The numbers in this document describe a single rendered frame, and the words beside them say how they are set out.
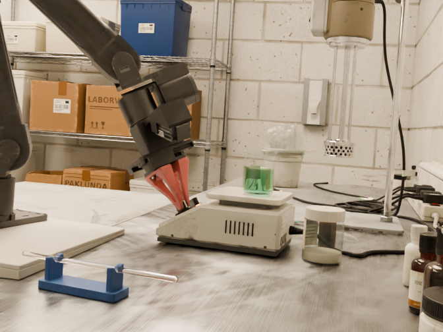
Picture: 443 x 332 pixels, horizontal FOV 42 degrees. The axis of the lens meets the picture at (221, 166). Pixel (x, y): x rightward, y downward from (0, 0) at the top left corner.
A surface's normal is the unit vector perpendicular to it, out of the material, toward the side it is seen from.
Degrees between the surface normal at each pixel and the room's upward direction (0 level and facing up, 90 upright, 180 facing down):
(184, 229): 90
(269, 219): 90
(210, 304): 0
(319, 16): 90
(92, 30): 80
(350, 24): 90
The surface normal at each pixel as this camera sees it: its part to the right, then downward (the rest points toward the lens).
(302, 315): 0.06, -1.00
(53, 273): 0.93, 0.08
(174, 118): 0.46, -0.28
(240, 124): -0.23, 0.06
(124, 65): 0.26, 0.08
